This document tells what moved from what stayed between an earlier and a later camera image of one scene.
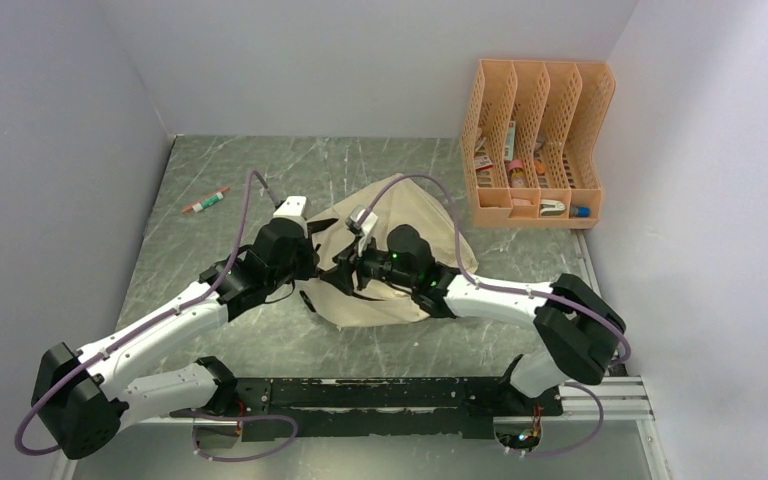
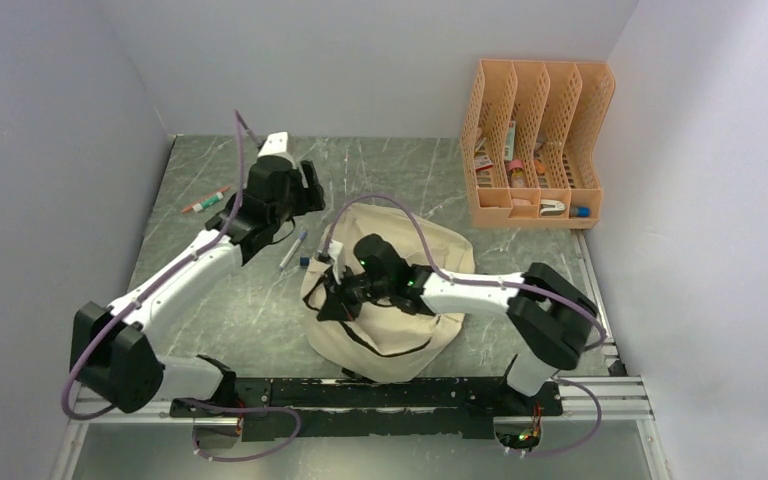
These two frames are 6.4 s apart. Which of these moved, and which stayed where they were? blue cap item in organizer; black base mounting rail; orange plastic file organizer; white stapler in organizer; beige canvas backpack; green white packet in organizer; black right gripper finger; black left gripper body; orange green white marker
Moved: black right gripper finger; black left gripper body; beige canvas backpack
Stayed: blue cap item in organizer; green white packet in organizer; orange plastic file organizer; black base mounting rail; orange green white marker; white stapler in organizer
